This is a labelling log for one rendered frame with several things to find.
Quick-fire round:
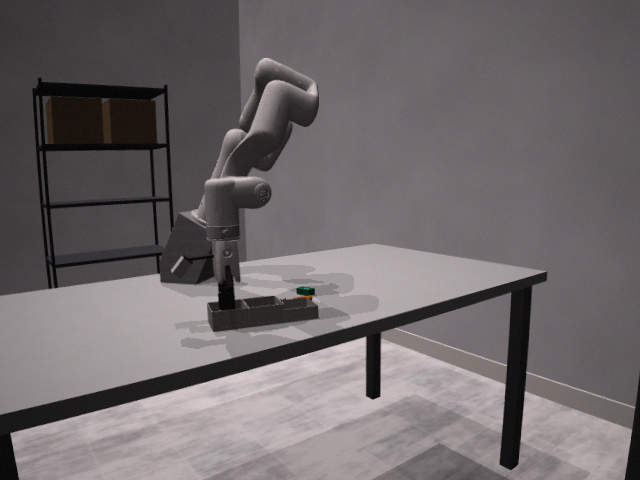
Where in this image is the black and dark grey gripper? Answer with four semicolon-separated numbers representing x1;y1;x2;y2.
207;236;241;310

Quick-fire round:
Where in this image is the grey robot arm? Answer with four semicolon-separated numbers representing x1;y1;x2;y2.
191;58;319;239

